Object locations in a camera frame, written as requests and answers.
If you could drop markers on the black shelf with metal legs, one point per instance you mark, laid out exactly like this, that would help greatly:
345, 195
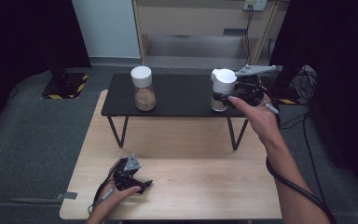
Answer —
180, 93

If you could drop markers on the black curtain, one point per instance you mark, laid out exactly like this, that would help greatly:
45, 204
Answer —
18, 46
345, 77

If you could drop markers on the person's right hand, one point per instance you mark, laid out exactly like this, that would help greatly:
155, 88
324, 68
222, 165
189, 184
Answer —
262, 121

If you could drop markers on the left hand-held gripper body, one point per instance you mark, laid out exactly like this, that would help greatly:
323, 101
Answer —
133, 163

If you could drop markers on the grey tape strip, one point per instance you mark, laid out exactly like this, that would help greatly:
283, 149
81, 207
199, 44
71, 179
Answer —
67, 195

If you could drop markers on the glass jar with spouted white lid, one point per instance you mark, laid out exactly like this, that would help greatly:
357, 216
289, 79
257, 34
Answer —
223, 81

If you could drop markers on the light wooden cabinet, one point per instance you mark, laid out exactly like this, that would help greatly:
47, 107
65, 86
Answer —
195, 18

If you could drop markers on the white wall power outlet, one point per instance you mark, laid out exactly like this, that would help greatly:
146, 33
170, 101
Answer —
254, 4

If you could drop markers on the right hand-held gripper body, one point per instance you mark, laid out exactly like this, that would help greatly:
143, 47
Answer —
251, 91

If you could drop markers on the black stand base with yellow stripes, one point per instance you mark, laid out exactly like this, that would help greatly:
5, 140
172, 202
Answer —
287, 95
63, 88

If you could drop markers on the person's left hand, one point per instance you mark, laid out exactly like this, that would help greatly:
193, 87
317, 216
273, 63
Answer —
113, 197

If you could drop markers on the white panel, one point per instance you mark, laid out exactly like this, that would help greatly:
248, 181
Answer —
108, 28

